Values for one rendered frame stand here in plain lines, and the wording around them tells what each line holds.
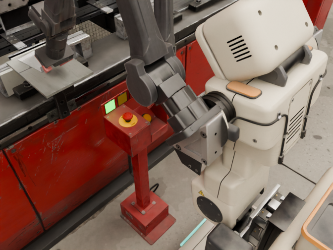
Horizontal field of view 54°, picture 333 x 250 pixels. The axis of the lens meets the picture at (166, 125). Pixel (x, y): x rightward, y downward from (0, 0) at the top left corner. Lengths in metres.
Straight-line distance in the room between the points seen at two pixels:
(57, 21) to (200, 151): 0.49
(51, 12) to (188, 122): 0.46
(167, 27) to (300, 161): 1.48
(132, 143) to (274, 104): 0.69
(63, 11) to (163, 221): 1.30
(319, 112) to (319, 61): 1.87
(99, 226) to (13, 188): 0.63
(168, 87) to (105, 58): 0.81
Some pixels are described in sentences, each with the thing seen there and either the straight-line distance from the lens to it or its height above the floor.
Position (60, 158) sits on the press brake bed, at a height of 0.56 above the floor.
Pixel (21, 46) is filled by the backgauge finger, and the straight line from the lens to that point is 1.35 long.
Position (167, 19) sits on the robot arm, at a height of 1.16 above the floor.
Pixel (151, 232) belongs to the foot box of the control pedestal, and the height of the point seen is 0.01.
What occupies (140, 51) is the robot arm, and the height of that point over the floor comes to 1.31.
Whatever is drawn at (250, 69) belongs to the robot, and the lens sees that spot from 0.67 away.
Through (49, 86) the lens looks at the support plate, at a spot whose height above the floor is 1.00.
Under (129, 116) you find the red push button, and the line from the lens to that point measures 1.23.
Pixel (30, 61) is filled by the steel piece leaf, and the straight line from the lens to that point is 1.25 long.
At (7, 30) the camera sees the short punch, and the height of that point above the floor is 1.10.
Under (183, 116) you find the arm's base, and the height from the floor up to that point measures 1.22.
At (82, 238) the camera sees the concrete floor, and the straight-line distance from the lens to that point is 1.89.
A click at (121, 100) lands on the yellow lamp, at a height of 0.81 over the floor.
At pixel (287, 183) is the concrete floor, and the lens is 2.14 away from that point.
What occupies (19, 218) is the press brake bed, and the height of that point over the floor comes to 0.38.
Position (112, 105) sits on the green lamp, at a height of 0.81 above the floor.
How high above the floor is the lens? 1.65
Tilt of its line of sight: 45 degrees down
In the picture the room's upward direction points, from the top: straight up
